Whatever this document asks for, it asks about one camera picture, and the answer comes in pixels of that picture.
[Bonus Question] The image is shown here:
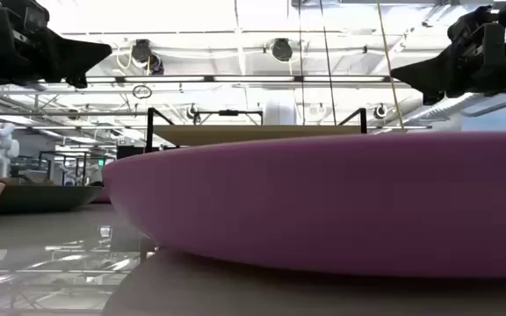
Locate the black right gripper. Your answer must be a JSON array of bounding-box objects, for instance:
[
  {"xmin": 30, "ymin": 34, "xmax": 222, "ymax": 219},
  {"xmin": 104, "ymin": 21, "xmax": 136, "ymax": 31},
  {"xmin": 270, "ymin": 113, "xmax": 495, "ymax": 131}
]
[{"xmin": 390, "ymin": 21, "xmax": 506, "ymax": 106}]

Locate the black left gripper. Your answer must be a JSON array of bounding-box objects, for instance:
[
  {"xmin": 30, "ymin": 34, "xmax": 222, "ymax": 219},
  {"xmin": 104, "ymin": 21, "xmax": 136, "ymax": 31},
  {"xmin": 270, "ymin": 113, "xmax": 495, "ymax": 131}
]
[{"xmin": 0, "ymin": 25, "xmax": 114, "ymax": 92}]

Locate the dark green plate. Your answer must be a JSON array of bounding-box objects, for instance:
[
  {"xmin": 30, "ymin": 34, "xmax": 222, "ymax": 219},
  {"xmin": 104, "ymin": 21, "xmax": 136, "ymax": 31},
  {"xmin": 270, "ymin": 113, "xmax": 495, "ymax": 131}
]
[{"xmin": 0, "ymin": 183, "xmax": 104, "ymax": 216}]

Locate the purple plate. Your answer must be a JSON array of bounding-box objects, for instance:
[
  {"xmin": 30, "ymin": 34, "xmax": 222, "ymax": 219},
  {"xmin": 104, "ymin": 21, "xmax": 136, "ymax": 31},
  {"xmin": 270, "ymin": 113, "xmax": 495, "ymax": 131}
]
[{"xmin": 101, "ymin": 131, "xmax": 506, "ymax": 280}]

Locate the black curtain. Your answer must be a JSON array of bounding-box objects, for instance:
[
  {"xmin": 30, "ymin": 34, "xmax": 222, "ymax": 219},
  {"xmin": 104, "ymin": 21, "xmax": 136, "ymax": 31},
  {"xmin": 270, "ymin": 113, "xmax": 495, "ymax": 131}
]
[{"xmin": 115, "ymin": 145, "xmax": 148, "ymax": 161}]

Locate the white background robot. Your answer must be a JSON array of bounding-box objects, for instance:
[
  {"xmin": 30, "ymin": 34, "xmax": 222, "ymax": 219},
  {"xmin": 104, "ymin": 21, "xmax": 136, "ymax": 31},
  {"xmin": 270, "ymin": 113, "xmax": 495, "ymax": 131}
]
[{"xmin": 0, "ymin": 122, "xmax": 20, "ymax": 179}]

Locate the silver air duct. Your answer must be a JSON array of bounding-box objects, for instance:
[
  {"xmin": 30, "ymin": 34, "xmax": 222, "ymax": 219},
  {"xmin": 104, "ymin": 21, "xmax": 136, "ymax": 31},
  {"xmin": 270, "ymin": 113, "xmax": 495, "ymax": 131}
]
[{"xmin": 401, "ymin": 92, "xmax": 506, "ymax": 128}]

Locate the black ceiling cable reel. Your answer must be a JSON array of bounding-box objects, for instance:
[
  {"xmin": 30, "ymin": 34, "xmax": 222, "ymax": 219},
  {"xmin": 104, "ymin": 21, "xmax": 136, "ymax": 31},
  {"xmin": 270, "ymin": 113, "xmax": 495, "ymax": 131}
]
[
  {"xmin": 270, "ymin": 37, "xmax": 294, "ymax": 63},
  {"xmin": 129, "ymin": 38, "xmax": 165, "ymax": 76}
]

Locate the black cable loop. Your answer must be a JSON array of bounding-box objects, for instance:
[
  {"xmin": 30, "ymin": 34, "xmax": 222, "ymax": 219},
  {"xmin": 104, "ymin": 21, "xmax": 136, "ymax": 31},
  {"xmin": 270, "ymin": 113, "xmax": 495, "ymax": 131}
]
[{"xmin": 131, "ymin": 83, "xmax": 154, "ymax": 100}]

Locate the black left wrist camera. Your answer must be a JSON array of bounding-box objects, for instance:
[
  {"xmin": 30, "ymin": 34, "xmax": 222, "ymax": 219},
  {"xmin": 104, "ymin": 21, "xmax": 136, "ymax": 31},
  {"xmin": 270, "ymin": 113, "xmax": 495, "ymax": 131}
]
[{"xmin": 0, "ymin": 0, "xmax": 51, "ymax": 32}]

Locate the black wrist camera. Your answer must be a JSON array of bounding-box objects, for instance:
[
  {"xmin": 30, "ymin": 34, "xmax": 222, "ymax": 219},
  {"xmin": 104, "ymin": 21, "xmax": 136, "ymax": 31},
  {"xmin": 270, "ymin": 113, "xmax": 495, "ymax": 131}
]
[
  {"xmin": 447, "ymin": 4, "xmax": 500, "ymax": 45},
  {"xmin": 0, "ymin": 0, "xmax": 51, "ymax": 32}
]

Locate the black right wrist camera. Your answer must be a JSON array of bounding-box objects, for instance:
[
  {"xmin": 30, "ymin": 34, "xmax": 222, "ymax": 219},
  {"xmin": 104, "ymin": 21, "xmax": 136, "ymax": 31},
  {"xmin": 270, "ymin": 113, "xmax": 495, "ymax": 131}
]
[{"xmin": 447, "ymin": 4, "xmax": 500, "ymax": 45}]

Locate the black background frame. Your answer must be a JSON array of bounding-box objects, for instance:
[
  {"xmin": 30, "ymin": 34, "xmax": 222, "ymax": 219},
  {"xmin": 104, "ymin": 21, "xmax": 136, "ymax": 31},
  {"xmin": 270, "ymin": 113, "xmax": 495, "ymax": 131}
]
[{"xmin": 37, "ymin": 150, "xmax": 118, "ymax": 188}]

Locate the black hanging cable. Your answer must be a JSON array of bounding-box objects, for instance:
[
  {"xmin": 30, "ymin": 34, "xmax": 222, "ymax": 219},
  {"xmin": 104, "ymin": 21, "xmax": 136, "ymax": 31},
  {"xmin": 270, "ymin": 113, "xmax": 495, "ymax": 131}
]
[{"xmin": 318, "ymin": 0, "xmax": 338, "ymax": 126}]

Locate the black background camera bar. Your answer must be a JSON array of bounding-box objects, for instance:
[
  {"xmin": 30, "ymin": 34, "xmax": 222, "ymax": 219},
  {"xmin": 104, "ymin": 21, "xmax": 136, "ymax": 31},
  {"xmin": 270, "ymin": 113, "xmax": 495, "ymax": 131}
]
[{"xmin": 192, "ymin": 108, "xmax": 265, "ymax": 126}]

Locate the black frame wooden shelf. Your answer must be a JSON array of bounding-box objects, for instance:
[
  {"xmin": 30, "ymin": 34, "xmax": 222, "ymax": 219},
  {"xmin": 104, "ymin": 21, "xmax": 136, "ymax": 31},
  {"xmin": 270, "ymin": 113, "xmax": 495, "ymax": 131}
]
[{"xmin": 145, "ymin": 106, "xmax": 368, "ymax": 154}]

